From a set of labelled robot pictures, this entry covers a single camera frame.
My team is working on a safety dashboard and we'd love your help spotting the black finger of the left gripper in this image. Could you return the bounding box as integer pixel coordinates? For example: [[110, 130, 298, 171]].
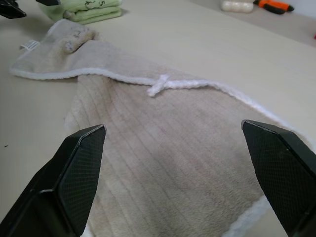
[[0, 4, 27, 18], [35, 0, 62, 6]]

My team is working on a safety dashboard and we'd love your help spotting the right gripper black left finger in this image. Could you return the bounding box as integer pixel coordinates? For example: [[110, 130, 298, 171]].
[[0, 124, 107, 237]]

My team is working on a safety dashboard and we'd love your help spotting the potted plant in white pot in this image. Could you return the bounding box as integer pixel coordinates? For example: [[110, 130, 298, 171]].
[[220, 0, 254, 13]]

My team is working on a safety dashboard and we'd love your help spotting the folded green towel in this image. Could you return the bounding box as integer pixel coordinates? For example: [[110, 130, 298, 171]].
[[39, 0, 123, 25]]

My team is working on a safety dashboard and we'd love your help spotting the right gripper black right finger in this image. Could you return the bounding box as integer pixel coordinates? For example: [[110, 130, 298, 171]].
[[241, 119, 316, 237]]

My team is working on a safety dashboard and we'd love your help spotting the orange and black hand tool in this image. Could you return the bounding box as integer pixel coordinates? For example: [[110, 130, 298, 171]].
[[253, 0, 295, 15]]

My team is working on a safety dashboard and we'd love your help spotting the beige towel with white trim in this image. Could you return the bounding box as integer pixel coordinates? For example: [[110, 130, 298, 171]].
[[8, 19, 312, 237]]

